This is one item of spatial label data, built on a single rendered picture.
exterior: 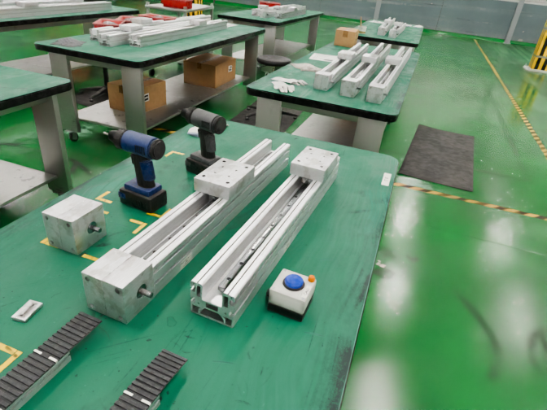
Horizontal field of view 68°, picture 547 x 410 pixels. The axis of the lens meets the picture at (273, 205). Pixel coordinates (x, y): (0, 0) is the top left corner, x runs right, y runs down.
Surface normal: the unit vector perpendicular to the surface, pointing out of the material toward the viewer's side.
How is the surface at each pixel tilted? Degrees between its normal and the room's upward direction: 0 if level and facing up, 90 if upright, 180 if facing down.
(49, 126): 90
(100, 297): 90
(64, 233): 90
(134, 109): 90
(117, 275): 0
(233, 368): 0
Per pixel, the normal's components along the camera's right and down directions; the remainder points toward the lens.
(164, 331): 0.09, -0.86
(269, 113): -0.35, 0.44
